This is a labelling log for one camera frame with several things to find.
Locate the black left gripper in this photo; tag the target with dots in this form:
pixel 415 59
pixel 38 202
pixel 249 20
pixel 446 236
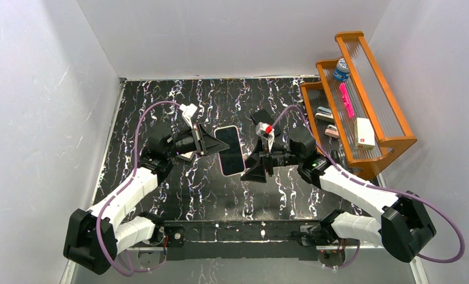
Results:
pixel 199 139

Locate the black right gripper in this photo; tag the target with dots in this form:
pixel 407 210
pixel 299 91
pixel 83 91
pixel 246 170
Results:
pixel 267 161

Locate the beige phone case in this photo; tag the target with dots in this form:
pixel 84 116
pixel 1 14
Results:
pixel 220 156

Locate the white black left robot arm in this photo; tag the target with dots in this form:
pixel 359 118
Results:
pixel 96 236

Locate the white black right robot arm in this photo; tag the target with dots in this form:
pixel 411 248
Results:
pixel 396 221

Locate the black phone on table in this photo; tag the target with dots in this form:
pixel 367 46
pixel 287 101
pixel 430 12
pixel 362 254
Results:
pixel 262 116

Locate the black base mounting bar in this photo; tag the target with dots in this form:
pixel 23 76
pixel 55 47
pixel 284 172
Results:
pixel 277 239

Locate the teal grey stapler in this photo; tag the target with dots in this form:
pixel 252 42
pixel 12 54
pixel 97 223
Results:
pixel 324 114

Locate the orange wooden tiered rack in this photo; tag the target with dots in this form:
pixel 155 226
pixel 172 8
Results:
pixel 371 97

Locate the pink highlighter pen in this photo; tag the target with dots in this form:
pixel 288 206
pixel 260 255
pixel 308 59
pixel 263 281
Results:
pixel 346 100

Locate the white box on rack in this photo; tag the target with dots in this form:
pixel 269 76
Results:
pixel 364 136

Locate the blue white bottle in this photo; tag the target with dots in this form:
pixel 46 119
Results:
pixel 341 72

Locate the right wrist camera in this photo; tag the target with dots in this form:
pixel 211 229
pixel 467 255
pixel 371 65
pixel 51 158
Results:
pixel 264 130

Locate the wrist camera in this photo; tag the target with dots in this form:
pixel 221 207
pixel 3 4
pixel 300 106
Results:
pixel 264 130
pixel 188 111

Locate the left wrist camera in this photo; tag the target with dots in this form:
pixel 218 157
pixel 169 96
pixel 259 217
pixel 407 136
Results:
pixel 188 111

